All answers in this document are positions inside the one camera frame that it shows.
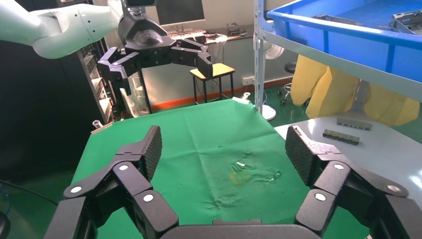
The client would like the black equipment box with keyboard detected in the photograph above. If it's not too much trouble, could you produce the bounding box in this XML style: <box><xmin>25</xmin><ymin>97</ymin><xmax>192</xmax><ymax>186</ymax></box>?
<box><xmin>167</xmin><ymin>29</ymin><xmax>208</xmax><ymax>44</ymax></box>

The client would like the yellow seat stool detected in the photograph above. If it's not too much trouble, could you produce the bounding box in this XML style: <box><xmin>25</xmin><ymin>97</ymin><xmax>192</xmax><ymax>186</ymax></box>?
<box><xmin>190</xmin><ymin>62</ymin><xmax>236</xmax><ymax>105</ymax></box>

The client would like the long grey metal part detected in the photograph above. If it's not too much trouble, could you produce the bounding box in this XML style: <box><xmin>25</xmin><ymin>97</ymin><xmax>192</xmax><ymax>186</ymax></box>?
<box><xmin>311</xmin><ymin>14</ymin><xmax>365</xmax><ymax>27</ymax></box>

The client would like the black round object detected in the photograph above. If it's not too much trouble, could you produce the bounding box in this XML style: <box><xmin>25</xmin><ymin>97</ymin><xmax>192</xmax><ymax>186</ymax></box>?
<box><xmin>0</xmin><ymin>211</ymin><xmax>11</xmax><ymax>239</ymax></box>

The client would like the silver table clamp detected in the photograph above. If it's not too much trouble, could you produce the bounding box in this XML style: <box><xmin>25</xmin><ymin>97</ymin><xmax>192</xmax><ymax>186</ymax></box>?
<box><xmin>91</xmin><ymin>120</ymin><xmax>113</xmax><ymax>135</ymax></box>

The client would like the dark grey metal part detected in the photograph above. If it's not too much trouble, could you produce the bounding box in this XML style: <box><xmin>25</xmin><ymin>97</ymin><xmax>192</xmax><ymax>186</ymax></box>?
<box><xmin>322</xmin><ymin>128</ymin><xmax>361</xmax><ymax>146</ymax></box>

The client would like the black swivel stool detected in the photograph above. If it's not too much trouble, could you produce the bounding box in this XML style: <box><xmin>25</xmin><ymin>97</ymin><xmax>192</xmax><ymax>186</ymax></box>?
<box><xmin>278</xmin><ymin>61</ymin><xmax>298</xmax><ymax>106</ymax></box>

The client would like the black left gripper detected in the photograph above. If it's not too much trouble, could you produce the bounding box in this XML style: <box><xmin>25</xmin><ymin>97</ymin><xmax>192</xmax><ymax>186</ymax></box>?
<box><xmin>98</xmin><ymin>13</ymin><xmax>214</xmax><ymax>96</ymax></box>

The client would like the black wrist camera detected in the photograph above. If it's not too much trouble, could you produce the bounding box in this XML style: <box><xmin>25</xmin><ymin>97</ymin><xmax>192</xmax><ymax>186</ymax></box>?
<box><xmin>120</xmin><ymin>0</ymin><xmax>158</xmax><ymax>15</ymax></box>

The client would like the yellow fabric cover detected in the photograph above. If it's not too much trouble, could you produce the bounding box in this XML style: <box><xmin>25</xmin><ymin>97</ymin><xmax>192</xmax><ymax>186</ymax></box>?
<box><xmin>290</xmin><ymin>54</ymin><xmax>421</xmax><ymax>126</ymax></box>

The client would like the black monitor screen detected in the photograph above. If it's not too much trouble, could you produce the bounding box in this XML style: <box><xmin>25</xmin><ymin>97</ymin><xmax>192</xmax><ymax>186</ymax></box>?
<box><xmin>155</xmin><ymin>0</ymin><xmax>206</xmax><ymax>26</ymax></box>

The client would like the grey metal bracket part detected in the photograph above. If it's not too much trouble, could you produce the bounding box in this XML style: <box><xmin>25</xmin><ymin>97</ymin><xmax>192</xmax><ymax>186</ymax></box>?
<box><xmin>390</xmin><ymin>9</ymin><xmax>422</xmax><ymax>35</ymax></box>

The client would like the black stand pole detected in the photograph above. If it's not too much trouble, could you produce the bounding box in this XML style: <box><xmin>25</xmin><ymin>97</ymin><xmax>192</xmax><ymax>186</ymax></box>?
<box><xmin>140</xmin><ymin>67</ymin><xmax>153</xmax><ymax>114</ymax></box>

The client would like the black cable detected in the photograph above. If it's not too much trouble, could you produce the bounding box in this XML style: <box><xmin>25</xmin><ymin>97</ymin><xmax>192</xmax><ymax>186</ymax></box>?
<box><xmin>0</xmin><ymin>179</ymin><xmax>59</xmax><ymax>207</ymax></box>

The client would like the green table cloth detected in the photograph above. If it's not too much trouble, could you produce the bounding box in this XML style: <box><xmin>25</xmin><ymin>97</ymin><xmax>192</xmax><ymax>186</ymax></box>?
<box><xmin>71</xmin><ymin>99</ymin><xmax>370</xmax><ymax>239</ymax></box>

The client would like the dark server rack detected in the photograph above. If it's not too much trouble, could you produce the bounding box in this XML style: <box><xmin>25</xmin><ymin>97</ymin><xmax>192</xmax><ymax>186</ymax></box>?
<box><xmin>77</xmin><ymin>39</ymin><xmax>121</xmax><ymax>124</ymax></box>

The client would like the black headset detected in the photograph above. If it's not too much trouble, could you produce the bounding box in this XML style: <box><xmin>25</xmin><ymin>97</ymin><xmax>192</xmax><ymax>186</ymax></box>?
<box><xmin>225</xmin><ymin>22</ymin><xmax>247</xmax><ymax>37</ymax></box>

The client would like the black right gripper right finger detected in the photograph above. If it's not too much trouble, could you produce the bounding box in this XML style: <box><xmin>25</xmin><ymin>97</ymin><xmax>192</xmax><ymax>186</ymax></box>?
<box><xmin>285</xmin><ymin>125</ymin><xmax>422</xmax><ymax>239</ymax></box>

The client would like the white table clamp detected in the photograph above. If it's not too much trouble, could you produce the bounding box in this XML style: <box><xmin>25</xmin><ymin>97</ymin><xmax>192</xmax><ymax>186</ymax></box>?
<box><xmin>231</xmin><ymin>92</ymin><xmax>252</xmax><ymax>106</ymax></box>

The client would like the brown wooden desk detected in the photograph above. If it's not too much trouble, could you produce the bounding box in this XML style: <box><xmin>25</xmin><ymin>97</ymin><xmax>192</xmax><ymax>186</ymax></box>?
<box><xmin>168</xmin><ymin>24</ymin><xmax>254</xmax><ymax>45</ymax></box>

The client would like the white standing fan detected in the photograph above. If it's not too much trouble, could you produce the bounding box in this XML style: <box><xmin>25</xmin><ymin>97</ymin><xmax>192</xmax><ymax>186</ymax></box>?
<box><xmin>260</xmin><ymin>41</ymin><xmax>285</xmax><ymax>121</ymax></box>

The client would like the light grey metal part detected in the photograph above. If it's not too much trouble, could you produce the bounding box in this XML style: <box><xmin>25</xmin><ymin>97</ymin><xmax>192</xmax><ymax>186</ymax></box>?
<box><xmin>336</xmin><ymin>117</ymin><xmax>374</xmax><ymax>131</ymax></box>

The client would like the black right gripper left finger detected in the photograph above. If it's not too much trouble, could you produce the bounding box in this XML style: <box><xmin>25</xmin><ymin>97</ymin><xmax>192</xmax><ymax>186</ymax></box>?
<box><xmin>43</xmin><ymin>125</ymin><xmax>179</xmax><ymax>239</ymax></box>

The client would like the blue plastic bin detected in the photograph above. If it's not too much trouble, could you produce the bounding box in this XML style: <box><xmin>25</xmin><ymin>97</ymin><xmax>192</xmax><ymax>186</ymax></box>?
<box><xmin>267</xmin><ymin>0</ymin><xmax>422</xmax><ymax>83</ymax></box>

